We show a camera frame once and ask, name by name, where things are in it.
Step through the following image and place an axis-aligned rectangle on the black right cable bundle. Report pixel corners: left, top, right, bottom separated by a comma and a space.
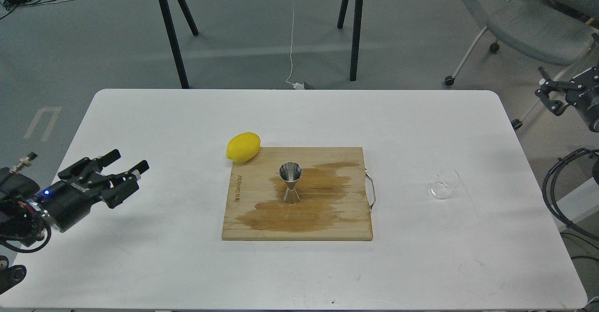
542, 148, 599, 242

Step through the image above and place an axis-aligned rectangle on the yellow lemon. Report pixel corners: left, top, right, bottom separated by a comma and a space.
226, 131, 261, 163

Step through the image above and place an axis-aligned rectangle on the wooden cutting board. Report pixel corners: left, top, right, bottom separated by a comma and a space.
222, 146, 373, 241

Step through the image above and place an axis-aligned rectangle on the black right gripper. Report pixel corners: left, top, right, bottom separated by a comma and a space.
534, 66, 599, 133

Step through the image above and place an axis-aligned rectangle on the white power adapter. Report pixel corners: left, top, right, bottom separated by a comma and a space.
291, 82, 305, 90

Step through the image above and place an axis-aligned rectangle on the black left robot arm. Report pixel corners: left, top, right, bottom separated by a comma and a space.
0, 149, 149, 253

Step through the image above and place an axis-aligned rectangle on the clear glass cup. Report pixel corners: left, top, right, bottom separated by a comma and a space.
430, 169, 460, 199

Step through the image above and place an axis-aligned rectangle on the steel double jigger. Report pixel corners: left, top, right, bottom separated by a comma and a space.
279, 161, 302, 204

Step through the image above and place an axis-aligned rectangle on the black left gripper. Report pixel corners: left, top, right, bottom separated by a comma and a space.
33, 149, 149, 232

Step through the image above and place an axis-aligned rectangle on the white hanging cable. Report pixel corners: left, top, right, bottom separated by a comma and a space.
286, 0, 298, 87

